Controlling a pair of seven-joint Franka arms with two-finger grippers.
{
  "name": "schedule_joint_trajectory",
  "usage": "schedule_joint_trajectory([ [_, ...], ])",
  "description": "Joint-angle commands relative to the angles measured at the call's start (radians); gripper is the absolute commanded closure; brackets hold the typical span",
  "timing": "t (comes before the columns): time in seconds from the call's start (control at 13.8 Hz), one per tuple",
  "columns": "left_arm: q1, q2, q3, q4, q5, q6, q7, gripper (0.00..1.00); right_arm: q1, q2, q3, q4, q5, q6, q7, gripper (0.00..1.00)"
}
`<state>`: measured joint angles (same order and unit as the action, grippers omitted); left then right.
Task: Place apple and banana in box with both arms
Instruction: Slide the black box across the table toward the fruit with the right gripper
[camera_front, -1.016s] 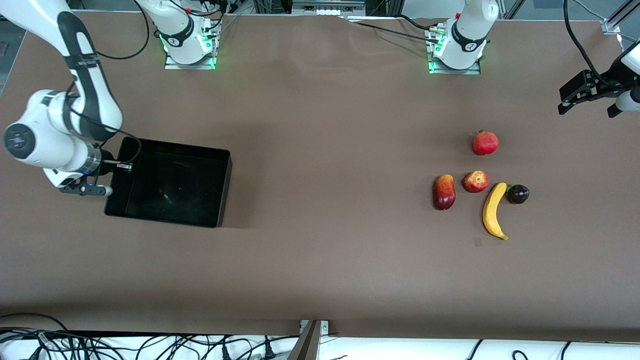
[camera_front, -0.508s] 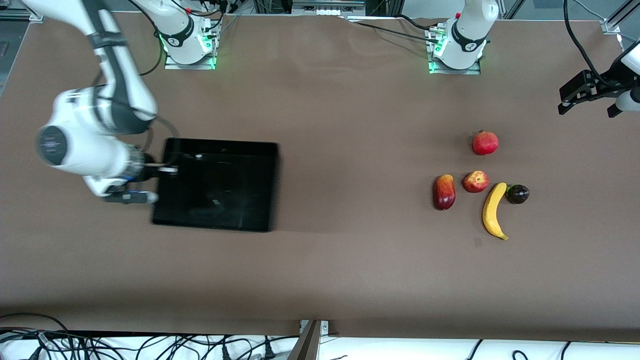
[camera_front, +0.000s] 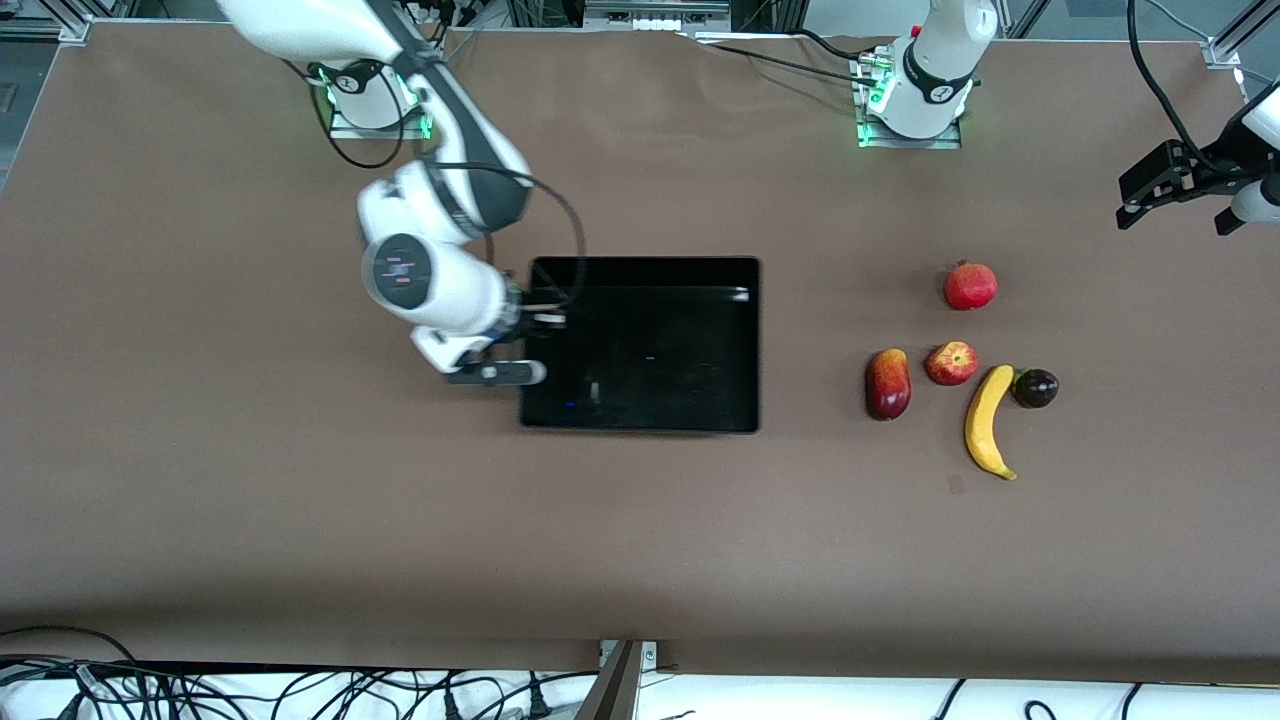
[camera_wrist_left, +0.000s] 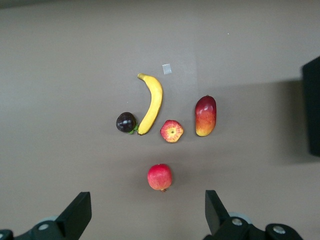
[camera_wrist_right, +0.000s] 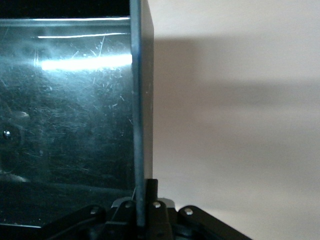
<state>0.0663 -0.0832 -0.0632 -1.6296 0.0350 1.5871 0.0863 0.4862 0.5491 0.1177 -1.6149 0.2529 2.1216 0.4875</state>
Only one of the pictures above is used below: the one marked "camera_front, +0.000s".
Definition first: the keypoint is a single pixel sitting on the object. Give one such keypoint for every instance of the aluminium arm base plate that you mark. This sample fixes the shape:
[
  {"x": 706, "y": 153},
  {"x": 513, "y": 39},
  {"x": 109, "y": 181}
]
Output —
[
  {"x": 380, "y": 132},
  {"x": 910, "y": 143}
]

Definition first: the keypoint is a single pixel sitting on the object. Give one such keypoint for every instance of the black plastic box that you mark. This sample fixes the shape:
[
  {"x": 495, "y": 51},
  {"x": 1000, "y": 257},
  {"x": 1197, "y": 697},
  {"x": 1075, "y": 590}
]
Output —
[{"x": 660, "y": 360}]

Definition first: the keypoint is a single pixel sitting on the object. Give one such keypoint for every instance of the small aluminium bracket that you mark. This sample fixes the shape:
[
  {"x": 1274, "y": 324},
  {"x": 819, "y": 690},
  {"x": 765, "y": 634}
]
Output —
[{"x": 650, "y": 655}]

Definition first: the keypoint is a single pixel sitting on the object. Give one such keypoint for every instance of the brown paper table cover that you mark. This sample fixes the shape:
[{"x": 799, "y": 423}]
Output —
[{"x": 600, "y": 550}]

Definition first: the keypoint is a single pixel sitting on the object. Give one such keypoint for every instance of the red pomegranate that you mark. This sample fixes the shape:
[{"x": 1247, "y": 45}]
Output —
[{"x": 970, "y": 287}]

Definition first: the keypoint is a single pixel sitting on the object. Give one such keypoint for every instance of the grey metal bar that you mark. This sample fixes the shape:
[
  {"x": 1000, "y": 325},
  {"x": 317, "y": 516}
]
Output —
[{"x": 612, "y": 690}]

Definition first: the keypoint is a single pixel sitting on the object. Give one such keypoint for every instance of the dark purple mangosteen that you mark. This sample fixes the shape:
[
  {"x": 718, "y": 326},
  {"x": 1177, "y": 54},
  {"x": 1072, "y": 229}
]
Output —
[{"x": 1038, "y": 389}]

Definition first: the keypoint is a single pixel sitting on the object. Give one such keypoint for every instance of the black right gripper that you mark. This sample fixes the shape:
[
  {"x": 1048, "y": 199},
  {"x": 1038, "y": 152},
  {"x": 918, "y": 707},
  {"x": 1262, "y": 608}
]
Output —
[{"x": 529, "y": 311}]

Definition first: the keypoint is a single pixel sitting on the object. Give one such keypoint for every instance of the yellow banana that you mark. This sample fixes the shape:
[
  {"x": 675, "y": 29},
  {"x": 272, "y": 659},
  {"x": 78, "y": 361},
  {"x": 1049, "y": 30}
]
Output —
[{"x": 985, "y": 425}]

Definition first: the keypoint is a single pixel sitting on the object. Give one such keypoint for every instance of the red yellow apple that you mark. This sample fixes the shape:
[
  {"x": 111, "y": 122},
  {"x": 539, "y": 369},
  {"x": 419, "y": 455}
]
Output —
[{"x": 952, "y": 364}]

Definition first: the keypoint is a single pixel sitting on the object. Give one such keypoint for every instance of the aluminium frame corner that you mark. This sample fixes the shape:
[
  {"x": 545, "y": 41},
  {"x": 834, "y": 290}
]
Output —
[{"x": 1222, "y": 52}]

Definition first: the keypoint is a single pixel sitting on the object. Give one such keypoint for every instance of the red yellow mango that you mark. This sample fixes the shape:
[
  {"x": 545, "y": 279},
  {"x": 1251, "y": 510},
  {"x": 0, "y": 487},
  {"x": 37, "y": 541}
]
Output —
[{"x": 888, "y": 385}]

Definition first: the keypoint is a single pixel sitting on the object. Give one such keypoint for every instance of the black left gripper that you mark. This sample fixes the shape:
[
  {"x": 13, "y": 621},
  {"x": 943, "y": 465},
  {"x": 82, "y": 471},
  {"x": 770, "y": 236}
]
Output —
[{"x": 1199, "y": 166}]

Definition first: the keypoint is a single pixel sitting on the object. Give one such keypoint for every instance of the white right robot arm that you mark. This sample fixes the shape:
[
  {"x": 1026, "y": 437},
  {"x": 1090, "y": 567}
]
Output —
[{"x": 440, "y": 290}]

